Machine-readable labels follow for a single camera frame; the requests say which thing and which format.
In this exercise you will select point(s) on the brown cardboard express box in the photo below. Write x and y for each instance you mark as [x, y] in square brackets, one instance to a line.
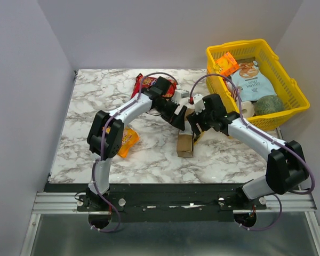
[187, 139]

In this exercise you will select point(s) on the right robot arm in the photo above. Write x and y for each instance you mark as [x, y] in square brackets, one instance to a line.
[286, 166]

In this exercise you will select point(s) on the red candy bag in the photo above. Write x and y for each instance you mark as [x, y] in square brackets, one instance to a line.
[149, 81]

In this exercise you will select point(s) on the light blue chips bag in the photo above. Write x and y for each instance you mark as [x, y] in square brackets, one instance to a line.
[254, 84]

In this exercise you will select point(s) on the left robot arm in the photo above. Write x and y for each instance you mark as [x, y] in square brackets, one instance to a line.
[146, 100]

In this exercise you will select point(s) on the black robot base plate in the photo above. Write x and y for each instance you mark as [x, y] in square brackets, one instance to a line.
[168, 202]

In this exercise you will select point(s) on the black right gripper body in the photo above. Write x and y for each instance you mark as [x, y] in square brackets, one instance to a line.
[198, 120]

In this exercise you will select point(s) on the orange snack box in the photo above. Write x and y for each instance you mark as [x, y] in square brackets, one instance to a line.
[226, 65]

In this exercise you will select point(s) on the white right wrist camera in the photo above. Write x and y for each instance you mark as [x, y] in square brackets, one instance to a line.
[198, 102]

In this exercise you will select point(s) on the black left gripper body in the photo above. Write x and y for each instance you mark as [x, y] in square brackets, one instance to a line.
[168, 110]

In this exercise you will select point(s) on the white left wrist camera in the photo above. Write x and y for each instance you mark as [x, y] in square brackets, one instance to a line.
[178, 95]

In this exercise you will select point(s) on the white tape roll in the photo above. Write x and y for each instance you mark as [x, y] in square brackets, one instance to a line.
[247, 109]

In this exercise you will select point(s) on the aluminium frame rail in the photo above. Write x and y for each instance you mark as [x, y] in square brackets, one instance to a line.
[65, 203]

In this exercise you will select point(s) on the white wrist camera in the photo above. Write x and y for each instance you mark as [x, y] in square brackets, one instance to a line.
[198, 102]
[178, 95]

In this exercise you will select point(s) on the yellow plastic basket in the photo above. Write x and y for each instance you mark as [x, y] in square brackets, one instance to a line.
[286, 88]

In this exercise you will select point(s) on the green melon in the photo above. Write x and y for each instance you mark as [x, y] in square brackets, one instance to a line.
[268, 105]

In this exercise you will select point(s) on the yellow corn snack bag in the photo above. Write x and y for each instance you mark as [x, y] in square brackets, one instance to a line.
[128, 141]

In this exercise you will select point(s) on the red white striped packet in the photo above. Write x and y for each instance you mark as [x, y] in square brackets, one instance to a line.
[235, 93]

